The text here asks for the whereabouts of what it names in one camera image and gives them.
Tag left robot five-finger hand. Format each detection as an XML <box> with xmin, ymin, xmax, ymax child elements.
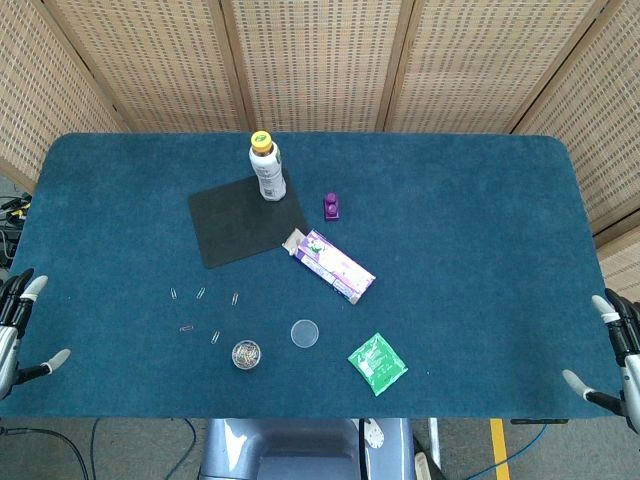
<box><xmin>0</xmin><ymin>268</ymin><xmax>72</xmax><ymax>401</ymax></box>

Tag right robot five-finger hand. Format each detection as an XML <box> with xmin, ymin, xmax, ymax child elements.
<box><xmin>562</xmin><ymin>288</ymin><xmax>640</xmax><ymax>434</ymax></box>

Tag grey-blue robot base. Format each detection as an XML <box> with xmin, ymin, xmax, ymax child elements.
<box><xmin>198</xmin><ymin>418</ymin><xmax>417</xmax><ymax>480</ymax></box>

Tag clear jar of paper clips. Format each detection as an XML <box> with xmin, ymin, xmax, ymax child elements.
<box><xmin>231</xmin><ymin>340</ymin><xmax>262</xmax><ymax>371</ymax></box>

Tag woven folding screen panel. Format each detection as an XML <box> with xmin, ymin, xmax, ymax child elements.
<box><xmin>43</xmin><ymin>0</ymin><xmax>257</xmax><ymax>134</ymax></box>
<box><xmin>512</xmin><ymin>0</ymin><xmax>640</xmax><ymax>301</ymax></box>
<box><xmin>383</xmin><ymin>0</ymin><xmax>615</xmax><ymax>134</ymax></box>
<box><xmin>0</xmin><ymin>0</ymin><xmax>127</xmax><ymax>194</ymax></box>
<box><xmin>219</xmin><ymin>0</ymin><xmax>417</xmax><ymax>134</ymax></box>

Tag green foil packet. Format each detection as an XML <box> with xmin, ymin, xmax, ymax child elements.
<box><xmin>347</xmin><ymin>332</ymin><xmax>409</xmax><ymax>398</ymax></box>

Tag black square mat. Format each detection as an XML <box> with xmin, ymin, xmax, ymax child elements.
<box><xmin>187</xmin><ymin>174</ymin><xmax>311</xmax><ymax>270</ymax></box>

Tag clear round plastic lid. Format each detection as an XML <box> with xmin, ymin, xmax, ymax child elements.
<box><xmin>290</xmin><ymin>319</ymin><xmax>321</xmax><ymax>349</ymax></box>

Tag purple toothpaste carton box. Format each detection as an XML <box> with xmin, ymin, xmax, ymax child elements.
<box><xmin>281</xmin><ymin>228</ymin><xmax>377</xmax><ymax>305</ymax></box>

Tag white bottle yellow cap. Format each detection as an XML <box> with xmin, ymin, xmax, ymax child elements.
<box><xmin>248</xmin><ymin>130</ymin><xmax>288</xmax><ymax>203</ymax></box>

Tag purple toy block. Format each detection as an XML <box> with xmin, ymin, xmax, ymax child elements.
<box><xmin>322</xmin><ymin>191</ymin><xmax>344</xmax><ymax>223</ymax></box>

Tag black floor cable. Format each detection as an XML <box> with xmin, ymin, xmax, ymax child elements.
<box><xmin>0</xmin><ymin>425</ymin><xmax>92</xmax><ymax>480</ymax></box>

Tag tangled cables with connectors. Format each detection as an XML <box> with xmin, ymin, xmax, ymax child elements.
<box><xmin>0</xmin><ymin>193</ymin><xmax>34</xmax><ymax>267</ymax></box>

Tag blue floor cable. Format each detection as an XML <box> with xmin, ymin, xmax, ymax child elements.
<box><xmin>477</xmin><ymin>419</ymin><xmax>562</xmax><ymax>480</ymax></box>
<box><xmin>89</xmin><ymin>418</ymin><xmax>101</xmax><ymax>480</ymax></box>

